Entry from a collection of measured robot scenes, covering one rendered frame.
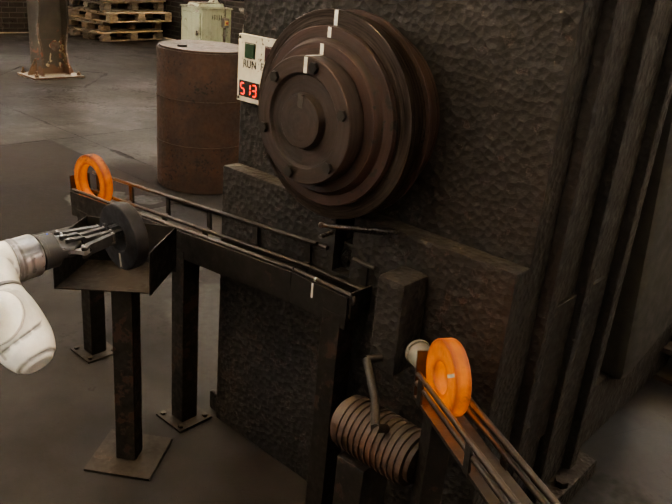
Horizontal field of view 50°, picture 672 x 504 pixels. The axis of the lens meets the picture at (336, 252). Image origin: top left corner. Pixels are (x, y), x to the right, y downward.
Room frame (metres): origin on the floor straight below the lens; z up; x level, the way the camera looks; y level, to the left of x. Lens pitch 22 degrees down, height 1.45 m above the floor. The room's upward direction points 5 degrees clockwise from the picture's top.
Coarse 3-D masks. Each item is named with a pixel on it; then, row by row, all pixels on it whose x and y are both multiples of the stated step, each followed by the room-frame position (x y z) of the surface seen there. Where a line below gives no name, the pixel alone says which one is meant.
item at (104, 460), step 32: (96, 224) 1.90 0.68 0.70; (96, 256) 1.90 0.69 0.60; (160, 256) 1.76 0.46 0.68; (64, 288) 1.70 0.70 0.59; (96, 288) 1.70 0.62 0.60; (128, 288) 1.71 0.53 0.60; (128, 320) 1.76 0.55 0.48; (128, 352) 1.76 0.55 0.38; (128, 384) 1.76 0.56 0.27; (128, 416) 1.76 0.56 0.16; (128, 448) 1.76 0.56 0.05; (160, 448) 1.82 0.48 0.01
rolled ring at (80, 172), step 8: (80, 160) 2.38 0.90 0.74; (88, 160) 2.35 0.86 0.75; (96, 160) 2.33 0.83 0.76; (80, 168) 2.38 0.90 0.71; (96, 168) 2.32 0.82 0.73; (104, 168) 2.32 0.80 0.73; (80, 176) 2.39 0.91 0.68; (104, 176) 2.30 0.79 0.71; (80, 184) 2.39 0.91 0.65; (88, 184) 2.41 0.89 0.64; (104, 184) 2.30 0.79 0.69; (112, 184) 2.32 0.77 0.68; (88, 192) 2.38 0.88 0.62; (104, 192) 2.30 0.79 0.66; (112, 192) 2.32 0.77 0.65
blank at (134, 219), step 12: (108, 204) 1.53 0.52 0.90; (120, 204) 1.51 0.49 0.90; (108, 216) 1.53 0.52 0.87; (120, 216) 1.49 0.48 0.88; (132, 216) 1.49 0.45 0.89; (132, 228) 1.47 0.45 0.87; (144, 228) 1.48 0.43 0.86; (120, 240) 1.54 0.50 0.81; (132, 240) 1.47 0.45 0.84; (144, 240) 1.47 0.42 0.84; (108, 252) 1.54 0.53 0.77; (120, 252) 1.51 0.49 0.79; (132, 252) 1.47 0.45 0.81; (144, 252) 1.47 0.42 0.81; (120, 264) 1.51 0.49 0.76; (132, 264) 1.48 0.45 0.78
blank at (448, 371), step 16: (432, 352) 1.29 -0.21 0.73; (448, 352) 1.22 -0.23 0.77; (464, 352) 1.22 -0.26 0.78; (432, 368) 1.27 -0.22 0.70; (448, 368) 1.21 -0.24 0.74; (464, 368) 1.19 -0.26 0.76; (432, 384) 1.26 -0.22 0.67; (448, 384) 1.20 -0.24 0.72; (464, 384) 1.17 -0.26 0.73; (448, 400) 1.19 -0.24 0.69; (464, 400) 1.17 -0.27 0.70
